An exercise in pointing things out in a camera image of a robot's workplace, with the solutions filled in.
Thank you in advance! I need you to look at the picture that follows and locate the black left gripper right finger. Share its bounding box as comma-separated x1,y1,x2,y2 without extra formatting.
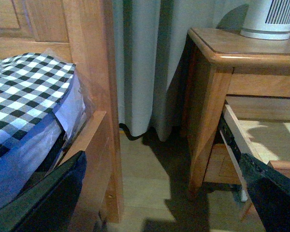
238,153,290,232

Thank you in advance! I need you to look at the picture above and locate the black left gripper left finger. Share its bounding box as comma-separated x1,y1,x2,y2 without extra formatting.
0,151,87,232

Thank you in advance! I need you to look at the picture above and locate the wooden top drawer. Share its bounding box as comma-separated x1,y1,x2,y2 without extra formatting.
219,96,290,193

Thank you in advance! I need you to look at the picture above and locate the black white checkered blanket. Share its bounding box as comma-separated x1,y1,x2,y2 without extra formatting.
0,53,76,159

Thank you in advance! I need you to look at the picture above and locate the wooden nightstand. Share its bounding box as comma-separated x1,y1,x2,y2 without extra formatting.
183,28,290,199

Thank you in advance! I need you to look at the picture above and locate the white air purifier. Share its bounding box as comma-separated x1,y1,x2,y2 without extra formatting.
240,0,290,40

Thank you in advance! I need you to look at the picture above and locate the grey curtain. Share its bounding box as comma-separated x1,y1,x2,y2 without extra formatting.
113,0,249,141

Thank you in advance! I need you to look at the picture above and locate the wooden bed frame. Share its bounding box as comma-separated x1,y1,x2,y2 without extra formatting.
0,0,123,232

